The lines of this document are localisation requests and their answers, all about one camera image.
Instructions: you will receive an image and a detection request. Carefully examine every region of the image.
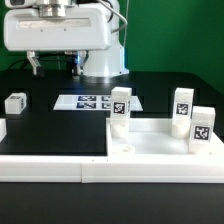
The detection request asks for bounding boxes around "white front fence bar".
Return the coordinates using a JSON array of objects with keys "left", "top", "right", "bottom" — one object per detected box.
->
[{"left": 0, "top": 155, "right": 224, "bottom": 183}]

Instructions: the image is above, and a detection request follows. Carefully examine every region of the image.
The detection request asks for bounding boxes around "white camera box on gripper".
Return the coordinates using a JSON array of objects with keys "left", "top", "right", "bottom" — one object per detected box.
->
[{"left": 5, "top": 0, "right": 36, "bottom": 9}]

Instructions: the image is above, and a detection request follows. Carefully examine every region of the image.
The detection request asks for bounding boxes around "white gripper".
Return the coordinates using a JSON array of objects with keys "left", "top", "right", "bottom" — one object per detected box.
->
[{"left": 4, "top": 7, "right": 111, "bottom": 77}]

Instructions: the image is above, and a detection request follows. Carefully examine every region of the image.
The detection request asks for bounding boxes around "white sheet with markers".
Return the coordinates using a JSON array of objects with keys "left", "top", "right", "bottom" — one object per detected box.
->
[{"left": 53, "top": 94, "right": 144, "bottom": 112}]

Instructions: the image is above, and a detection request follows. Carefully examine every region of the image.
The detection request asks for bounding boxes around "white fence bar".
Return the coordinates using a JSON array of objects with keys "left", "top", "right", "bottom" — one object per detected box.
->
[
  {"left": 0, "top": 118, "right": 7, "bottom": 142},
  {"left": 0, "top": 155, "right": 224, "bottom": 183}
]

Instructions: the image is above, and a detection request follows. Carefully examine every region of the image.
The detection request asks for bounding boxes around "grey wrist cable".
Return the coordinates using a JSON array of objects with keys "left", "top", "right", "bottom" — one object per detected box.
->
[{"left": 98, "top": 0, "right": 129, "bottom": 34}]

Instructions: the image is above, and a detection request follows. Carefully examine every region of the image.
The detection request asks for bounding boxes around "white left fence bar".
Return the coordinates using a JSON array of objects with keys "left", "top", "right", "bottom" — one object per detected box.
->
[{"left": 0, "top": 118, "right": 7, "bottom": 142}]

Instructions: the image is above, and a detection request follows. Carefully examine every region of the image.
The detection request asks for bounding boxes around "white square tabletop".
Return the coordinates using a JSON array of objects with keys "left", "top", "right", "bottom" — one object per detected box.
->
[{"left": 106, "top": 118, "right": 224, "bottom": 156}]

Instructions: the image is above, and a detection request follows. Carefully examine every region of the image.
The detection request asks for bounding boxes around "black cable with connector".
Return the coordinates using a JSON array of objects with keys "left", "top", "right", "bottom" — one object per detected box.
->
[{"left": 7, "top": 58, "right": 31, "bottom": 70}]

